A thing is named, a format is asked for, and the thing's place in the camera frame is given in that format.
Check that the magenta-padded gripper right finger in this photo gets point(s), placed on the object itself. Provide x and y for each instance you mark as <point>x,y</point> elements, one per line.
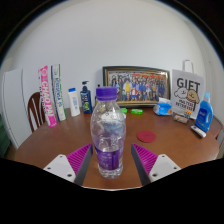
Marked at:
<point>163,166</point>

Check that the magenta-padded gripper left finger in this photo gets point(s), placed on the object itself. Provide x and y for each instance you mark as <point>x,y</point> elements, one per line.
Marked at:
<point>57,165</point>

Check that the clear purple-capped water bottle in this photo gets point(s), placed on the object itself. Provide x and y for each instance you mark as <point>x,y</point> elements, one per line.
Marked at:
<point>108,140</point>

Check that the flat round red coaster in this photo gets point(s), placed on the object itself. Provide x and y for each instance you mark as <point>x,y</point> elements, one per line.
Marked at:
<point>146,136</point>

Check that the small white remote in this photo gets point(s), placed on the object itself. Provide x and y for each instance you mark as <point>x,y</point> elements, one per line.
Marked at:
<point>198,131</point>

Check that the small patterned box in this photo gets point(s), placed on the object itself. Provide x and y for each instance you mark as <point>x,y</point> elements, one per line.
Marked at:
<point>180,119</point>

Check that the blue tissue pack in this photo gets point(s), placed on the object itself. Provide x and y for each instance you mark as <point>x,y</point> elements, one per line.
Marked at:
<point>162,109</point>

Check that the colourful puzzle cube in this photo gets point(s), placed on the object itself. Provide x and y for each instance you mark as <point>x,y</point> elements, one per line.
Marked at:
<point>188,114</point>

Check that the brown wooden chair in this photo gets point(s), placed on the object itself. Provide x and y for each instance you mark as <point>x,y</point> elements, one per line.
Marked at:
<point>35,110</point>

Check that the small green box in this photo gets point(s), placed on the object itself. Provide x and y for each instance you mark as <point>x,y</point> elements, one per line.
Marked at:
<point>136,111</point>
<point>124,110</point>

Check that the white blue-capped lotion bottle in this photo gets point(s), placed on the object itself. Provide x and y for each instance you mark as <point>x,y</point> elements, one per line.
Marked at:
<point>74,104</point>

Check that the blue detergent bottle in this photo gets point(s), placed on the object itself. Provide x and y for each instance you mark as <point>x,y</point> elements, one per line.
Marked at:
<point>204,115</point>

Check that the long pink box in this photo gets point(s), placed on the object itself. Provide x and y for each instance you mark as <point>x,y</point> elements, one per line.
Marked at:
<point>46,96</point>

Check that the dark blue pump bottle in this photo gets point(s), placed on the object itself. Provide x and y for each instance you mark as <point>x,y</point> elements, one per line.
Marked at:
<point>86,101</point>

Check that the long green and white box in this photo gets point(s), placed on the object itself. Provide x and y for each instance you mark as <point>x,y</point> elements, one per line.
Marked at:
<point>58,93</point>

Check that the white paper gift bag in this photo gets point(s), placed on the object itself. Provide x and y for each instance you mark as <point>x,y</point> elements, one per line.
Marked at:
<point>186,93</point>

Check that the framed group photo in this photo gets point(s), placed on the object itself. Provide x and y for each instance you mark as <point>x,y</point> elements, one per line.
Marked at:
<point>138,86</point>

